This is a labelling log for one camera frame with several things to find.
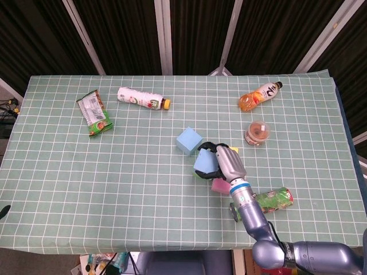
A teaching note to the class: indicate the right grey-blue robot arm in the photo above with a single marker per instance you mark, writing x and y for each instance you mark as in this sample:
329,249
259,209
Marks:
255,220

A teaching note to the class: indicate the dark blue chair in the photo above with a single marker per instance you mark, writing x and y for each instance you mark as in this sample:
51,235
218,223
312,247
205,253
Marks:
183,263

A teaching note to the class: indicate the green snack packet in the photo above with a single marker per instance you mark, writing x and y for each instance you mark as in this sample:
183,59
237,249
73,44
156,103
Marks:
94,114

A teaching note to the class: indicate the green checked tablecloth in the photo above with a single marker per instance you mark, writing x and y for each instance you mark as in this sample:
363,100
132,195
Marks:
129,186

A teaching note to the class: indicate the pile of plastic bags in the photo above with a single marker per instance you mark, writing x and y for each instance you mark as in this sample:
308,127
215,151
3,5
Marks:
103,263

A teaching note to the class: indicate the yellow foam cube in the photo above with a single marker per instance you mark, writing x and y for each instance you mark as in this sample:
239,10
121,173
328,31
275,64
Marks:
235,149

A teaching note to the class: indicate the white frame post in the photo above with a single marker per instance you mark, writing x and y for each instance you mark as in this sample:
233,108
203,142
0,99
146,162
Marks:
163,37
327,34
232,28
84,37

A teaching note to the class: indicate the orange juice bottle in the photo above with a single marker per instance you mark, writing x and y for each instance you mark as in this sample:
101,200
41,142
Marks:
255,98

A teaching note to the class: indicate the pink foam cube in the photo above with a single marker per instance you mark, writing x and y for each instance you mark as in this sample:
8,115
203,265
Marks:
219,186

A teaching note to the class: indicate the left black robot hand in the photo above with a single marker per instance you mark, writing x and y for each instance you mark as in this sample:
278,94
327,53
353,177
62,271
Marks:
4,212

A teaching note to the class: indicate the green chips can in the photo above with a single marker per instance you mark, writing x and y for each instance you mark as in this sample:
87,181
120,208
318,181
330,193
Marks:
275,200

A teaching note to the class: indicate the light blue foam cube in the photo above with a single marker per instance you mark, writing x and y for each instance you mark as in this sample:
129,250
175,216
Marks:
187,140
205,161

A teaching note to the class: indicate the white tea bottle yellow cap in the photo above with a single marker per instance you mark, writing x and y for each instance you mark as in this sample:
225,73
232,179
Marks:
137,98

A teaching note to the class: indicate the clear plastic snack jar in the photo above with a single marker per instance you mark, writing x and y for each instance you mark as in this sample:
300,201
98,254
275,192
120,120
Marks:
258,131

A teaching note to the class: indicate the green foam cube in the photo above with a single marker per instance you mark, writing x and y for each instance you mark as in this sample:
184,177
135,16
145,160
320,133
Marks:
196,175

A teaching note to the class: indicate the red printed cardboard box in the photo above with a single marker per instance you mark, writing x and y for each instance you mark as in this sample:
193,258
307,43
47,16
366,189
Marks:
249,262

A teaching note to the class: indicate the dark brown curtain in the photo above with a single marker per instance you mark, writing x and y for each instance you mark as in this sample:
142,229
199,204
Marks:
126,34

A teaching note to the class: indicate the white table leg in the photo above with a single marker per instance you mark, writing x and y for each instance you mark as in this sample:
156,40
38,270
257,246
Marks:
238,262

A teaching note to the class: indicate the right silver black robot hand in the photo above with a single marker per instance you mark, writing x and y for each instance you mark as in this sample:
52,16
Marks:
230,163

